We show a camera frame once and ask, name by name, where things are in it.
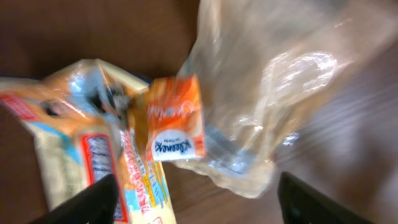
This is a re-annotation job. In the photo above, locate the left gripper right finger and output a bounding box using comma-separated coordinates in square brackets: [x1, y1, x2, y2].
[277, 172, 372, 224]

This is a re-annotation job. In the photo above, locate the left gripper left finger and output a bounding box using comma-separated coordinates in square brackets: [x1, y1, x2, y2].
[31, 174, 119, 224]

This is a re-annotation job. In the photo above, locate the yellow wet wipes pack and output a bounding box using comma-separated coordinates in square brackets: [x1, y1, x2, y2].
[1, 59, 176, 224]

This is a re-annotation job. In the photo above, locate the orange tissue pack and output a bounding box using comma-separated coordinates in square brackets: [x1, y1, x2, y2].
[144, 75, 206, 161]

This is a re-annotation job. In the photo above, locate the kraft paper pouch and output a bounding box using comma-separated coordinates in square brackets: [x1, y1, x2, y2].
[172, 0, 398, 199]

